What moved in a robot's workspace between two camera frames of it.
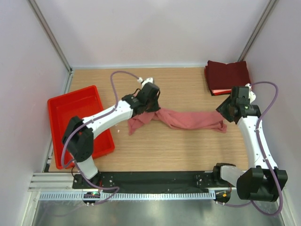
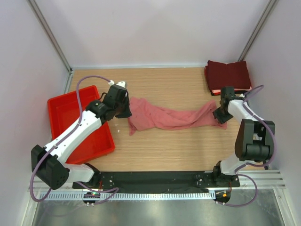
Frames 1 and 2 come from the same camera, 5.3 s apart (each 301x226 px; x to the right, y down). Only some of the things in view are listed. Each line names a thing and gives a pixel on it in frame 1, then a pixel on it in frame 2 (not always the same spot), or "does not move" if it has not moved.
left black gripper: [156, 107] -> [127, 113]
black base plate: [150, 181] does not move
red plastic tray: [83, 103] does not move
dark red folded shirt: [220, 76] does not move
